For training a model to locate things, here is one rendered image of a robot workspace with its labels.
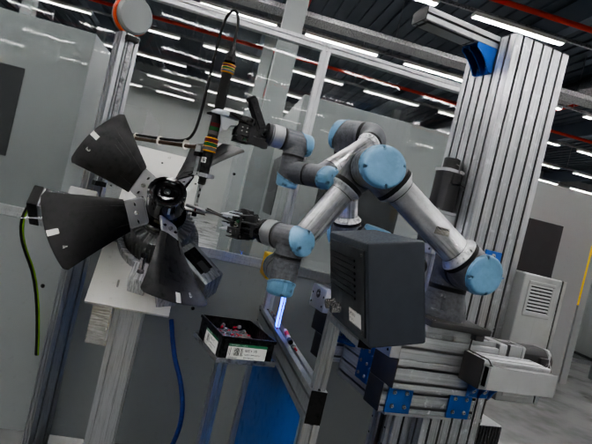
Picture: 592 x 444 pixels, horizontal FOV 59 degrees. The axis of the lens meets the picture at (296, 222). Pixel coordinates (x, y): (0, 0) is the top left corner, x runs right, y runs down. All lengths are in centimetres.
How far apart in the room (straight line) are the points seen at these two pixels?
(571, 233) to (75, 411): 479
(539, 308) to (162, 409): 166
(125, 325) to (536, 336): 145
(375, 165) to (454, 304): 53
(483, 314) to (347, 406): 100
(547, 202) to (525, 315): 373
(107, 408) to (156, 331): 64
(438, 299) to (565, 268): 430
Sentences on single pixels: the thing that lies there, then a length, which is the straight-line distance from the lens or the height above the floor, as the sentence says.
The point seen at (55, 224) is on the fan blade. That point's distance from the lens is 162.
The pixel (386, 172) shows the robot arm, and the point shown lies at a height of 141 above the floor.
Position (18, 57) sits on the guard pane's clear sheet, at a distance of 258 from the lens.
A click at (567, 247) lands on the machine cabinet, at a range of 591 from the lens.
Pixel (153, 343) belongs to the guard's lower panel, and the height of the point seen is 53.
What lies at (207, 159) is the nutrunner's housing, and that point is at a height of 135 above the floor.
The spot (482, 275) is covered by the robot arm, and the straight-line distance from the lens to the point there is 154.
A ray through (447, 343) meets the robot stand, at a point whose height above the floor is 97.
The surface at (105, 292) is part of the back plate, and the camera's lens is 177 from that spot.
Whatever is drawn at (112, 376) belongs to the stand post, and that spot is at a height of 58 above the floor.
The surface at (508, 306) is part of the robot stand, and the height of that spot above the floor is 110.
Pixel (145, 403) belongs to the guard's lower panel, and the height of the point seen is 25.
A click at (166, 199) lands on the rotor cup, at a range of 163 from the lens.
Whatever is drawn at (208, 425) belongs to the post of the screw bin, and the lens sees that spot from 175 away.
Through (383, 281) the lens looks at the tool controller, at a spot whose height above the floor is 117.
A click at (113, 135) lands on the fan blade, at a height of 136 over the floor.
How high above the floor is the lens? 125
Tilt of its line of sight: 1 degrees down
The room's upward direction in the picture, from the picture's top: 13 degrees clockwise
